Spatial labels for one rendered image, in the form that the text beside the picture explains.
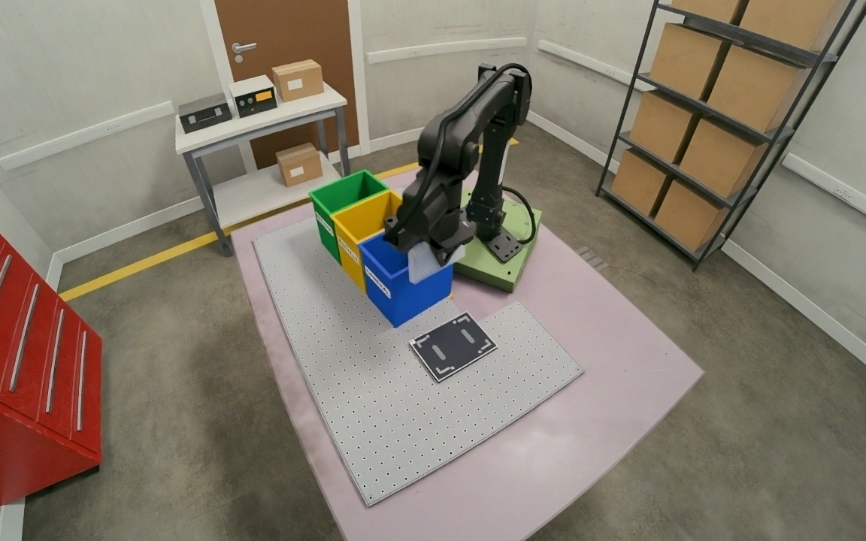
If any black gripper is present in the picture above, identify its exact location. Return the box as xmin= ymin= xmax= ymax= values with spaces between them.
xmin=420 ymin=204 xmax=474 ymax=267

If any green returns bin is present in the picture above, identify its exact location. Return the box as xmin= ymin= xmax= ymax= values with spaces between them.
xmin=308 ymin=170 xmax=390 ymax=266

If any blue bin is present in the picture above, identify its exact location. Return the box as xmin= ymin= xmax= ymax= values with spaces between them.
xmin=357 ymin=231 xmax=453 ymax=328

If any white well plate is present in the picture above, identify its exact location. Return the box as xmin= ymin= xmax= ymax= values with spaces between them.
xmin=407 ymin=240 xmax=466 ymax=284

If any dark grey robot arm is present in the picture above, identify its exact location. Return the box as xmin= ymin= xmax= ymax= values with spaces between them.
xmin=383 ymin=63 xmax=531 ymax=263

